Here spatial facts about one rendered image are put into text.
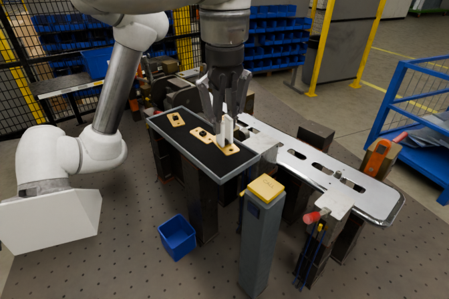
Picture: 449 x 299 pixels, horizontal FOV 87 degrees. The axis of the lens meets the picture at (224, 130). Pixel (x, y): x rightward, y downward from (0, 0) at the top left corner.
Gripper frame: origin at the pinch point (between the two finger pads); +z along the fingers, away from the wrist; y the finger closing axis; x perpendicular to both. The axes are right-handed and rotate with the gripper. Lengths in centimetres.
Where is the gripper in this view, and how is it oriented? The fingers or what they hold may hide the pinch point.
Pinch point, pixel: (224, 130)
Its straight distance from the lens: 56.0
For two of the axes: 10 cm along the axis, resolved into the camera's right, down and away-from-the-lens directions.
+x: -5.2, -4.7, 7.1
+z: 0.0, 8.3, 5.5
